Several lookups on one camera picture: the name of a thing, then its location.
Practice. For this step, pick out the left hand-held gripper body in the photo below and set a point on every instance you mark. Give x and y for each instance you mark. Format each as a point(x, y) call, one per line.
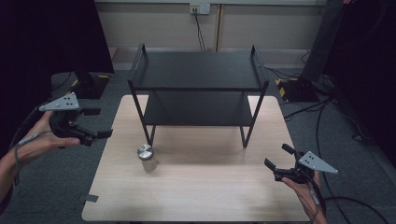
point(64, 121)

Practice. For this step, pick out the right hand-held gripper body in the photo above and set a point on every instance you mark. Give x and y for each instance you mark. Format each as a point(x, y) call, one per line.
point(303, 169)

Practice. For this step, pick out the silver metal can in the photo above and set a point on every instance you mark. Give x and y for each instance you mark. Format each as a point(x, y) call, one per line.
point(147, 157)

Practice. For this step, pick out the black two-tier metal shelf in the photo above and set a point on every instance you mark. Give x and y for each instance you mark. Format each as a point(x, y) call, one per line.
point(199, 90)

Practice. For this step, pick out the person's right hand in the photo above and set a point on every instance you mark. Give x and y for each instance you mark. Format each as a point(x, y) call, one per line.
point(303, 194)

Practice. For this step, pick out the person's left hand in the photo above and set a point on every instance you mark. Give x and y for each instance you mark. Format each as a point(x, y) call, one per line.
point(40, 137)

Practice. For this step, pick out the black stand base with hazard tape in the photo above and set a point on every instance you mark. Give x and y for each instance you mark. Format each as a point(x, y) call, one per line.
point(88, 84)
point(297, 88)

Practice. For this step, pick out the black curtain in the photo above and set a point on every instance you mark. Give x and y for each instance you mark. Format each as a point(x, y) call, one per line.
point(46, 62)
point(365, 71)

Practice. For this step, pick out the black tape strip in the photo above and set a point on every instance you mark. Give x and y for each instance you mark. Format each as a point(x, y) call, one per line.
point(88, 198)

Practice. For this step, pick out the dark metal stand column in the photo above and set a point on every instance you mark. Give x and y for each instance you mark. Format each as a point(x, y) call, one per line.
point(323, 40)

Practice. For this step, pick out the white wall socket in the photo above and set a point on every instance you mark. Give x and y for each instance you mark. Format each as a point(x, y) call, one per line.
point(200, 8)

